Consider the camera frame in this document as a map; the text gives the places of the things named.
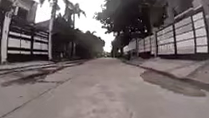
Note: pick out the dark leafy trees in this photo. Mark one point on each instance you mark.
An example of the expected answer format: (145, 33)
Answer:
(134, 16)

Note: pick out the grey concrete road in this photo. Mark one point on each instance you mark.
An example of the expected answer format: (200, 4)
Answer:
(104, 91)

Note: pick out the palm tree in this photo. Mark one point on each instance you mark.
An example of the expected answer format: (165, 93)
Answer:
(54, 1)
(73, 10)

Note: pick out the grey concrete kerb strip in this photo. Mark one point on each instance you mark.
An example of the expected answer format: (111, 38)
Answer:
(15, 65)

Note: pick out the dark row of trees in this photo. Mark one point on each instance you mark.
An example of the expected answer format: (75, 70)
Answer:
(81, 44)

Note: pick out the fence with white panels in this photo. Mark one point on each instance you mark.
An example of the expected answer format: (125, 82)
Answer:
(14, 43)

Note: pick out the pale pole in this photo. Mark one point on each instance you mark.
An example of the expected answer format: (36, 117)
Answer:
(50, 39)

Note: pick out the grey panelled fence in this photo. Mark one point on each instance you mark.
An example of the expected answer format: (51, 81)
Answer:
(186, 38)

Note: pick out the pale concrete sidewalk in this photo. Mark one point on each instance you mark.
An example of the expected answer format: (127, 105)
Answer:
(179, 68)

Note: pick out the pale building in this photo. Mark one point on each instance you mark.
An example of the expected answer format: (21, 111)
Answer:
(14, 2)

